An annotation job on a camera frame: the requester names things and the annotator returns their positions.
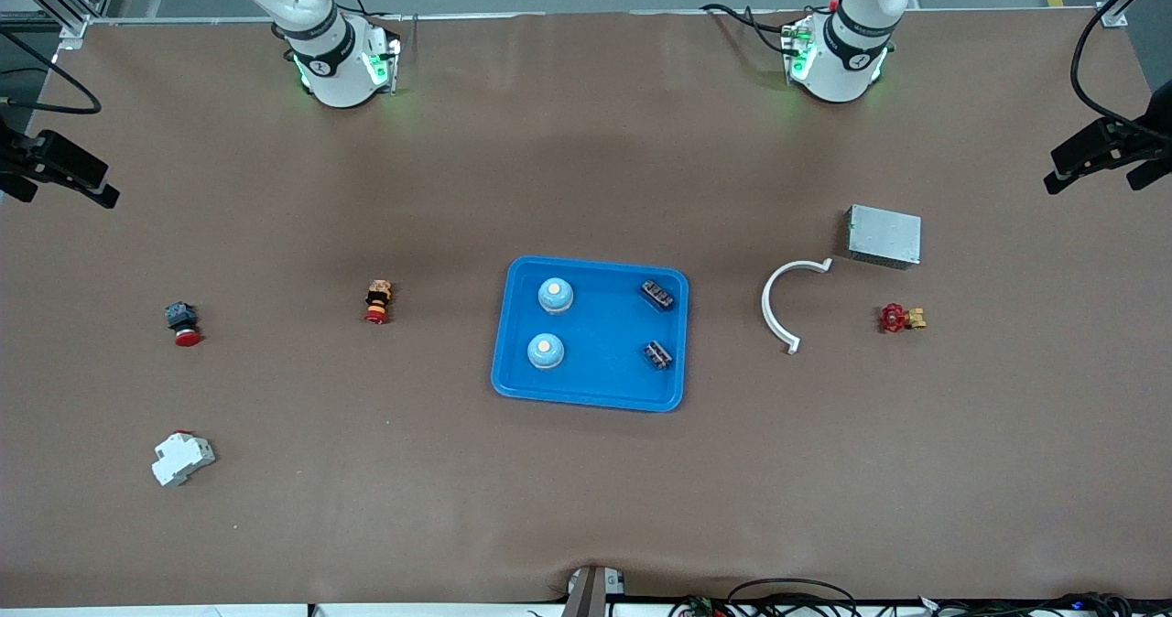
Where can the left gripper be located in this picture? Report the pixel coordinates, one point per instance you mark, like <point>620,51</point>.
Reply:
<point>1128,137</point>

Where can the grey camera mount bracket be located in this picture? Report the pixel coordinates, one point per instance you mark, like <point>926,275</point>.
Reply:
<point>595,589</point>

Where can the yellow emergency stop button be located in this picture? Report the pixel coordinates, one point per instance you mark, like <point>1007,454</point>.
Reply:
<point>378,301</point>

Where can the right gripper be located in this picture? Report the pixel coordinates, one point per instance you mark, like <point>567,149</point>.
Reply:
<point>27,154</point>

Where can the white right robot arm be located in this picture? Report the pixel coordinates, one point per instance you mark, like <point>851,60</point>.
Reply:
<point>339,77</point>

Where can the blue plastic tray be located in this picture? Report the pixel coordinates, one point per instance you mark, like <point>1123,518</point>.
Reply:
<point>600,324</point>

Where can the silver metal power supply box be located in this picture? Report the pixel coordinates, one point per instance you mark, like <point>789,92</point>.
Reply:
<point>884,237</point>

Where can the white circuit breaker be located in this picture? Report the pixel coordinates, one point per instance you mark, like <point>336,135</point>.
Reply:
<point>181,458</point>

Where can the white curved pipe clamp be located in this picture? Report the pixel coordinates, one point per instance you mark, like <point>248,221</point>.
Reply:
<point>767,310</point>

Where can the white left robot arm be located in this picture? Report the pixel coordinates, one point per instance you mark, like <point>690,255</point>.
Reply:
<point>838,72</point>

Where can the red push button switch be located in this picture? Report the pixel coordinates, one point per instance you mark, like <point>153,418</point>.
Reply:
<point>183,319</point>

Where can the blue bell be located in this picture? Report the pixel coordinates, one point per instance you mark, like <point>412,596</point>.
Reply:
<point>556,295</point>
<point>546,351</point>

